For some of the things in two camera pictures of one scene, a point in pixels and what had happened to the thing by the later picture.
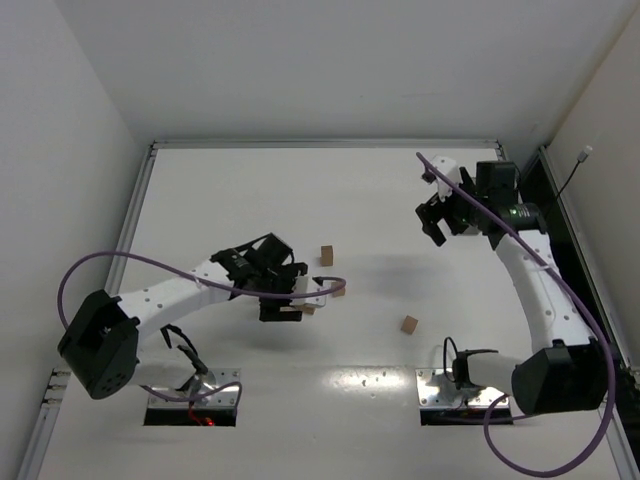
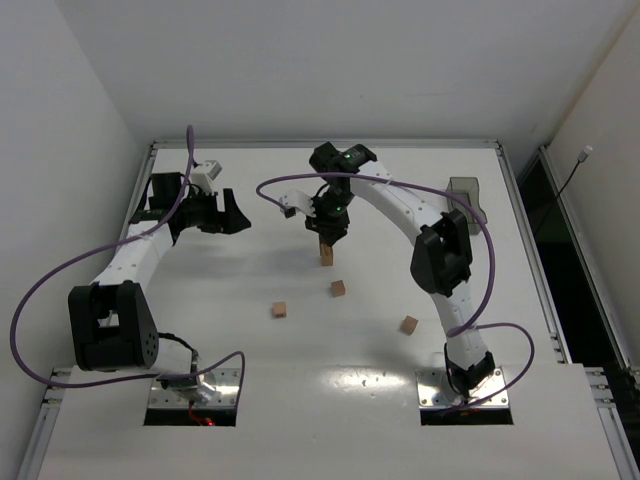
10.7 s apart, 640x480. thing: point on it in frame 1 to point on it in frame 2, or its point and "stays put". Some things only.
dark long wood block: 305,310 to 325,249
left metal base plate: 215,388 stays put
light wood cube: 336,285 stays put
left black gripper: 279,293 to 220,212
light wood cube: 409,324 stays put
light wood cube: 326,258 stays put
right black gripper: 447,215 to 329,229
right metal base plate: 435,389 stays put
